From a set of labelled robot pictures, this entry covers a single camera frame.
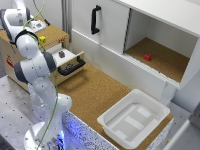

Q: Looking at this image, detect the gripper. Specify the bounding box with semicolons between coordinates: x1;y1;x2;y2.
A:
31;18;48;33

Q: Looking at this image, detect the yellow block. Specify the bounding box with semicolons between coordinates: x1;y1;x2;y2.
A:
38;35;47;44

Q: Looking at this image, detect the wooden drawer box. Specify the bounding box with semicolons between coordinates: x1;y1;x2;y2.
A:
0;22;71;92

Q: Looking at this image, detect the purple block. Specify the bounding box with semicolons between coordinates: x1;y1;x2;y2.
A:
58;50;67;59

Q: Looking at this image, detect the wooden drawer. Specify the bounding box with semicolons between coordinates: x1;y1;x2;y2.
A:
46;46;86;85

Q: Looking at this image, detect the white cabinet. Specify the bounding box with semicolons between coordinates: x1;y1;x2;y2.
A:
68;0;200;108

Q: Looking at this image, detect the white sliding door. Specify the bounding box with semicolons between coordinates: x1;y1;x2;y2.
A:
71;0;131;56

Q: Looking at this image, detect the pink block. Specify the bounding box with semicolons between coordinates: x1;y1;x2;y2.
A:
143;52;153;62

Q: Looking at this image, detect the white plastic box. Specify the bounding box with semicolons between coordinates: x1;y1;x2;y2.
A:
96;87;171;150

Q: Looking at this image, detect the green cable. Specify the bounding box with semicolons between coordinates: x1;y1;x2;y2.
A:
22;0;60;150

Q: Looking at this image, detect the black drawer handle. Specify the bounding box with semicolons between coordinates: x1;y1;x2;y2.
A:
56;55;87;77

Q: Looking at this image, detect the black door handle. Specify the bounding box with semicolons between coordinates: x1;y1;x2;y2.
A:
90;4;102;36

